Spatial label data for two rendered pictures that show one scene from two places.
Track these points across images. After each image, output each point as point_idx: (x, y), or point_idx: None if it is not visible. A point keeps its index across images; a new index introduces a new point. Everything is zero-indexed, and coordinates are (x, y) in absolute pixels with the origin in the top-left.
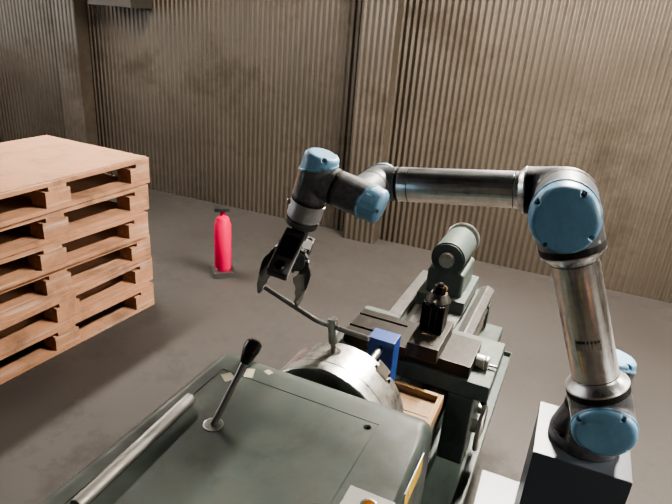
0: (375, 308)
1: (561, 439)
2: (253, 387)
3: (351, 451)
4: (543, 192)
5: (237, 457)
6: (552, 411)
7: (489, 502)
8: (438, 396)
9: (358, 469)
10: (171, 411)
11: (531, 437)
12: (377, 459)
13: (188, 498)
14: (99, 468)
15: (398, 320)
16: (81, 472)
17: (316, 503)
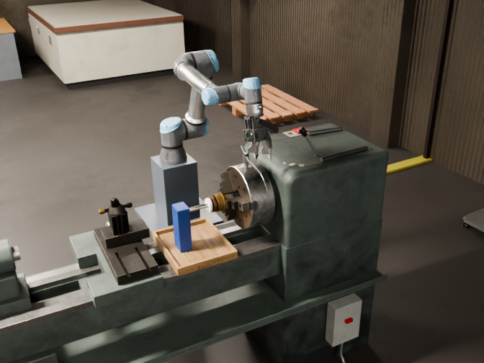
0: (93, 291)
1: (186, 156)
2: (294, 160)
3: (281, 141)
4: (214, 55)
5: (315, 148)
6: (166, 166)
7: None
8: (155, 232)
9: (284, 138)
10: (330, 155)
11: (166, 186)
12: (276, 138)
13: (335, 145)
14: (358, 155)
15: (113, 258)
16: (363, 155)
17: (302, 137)
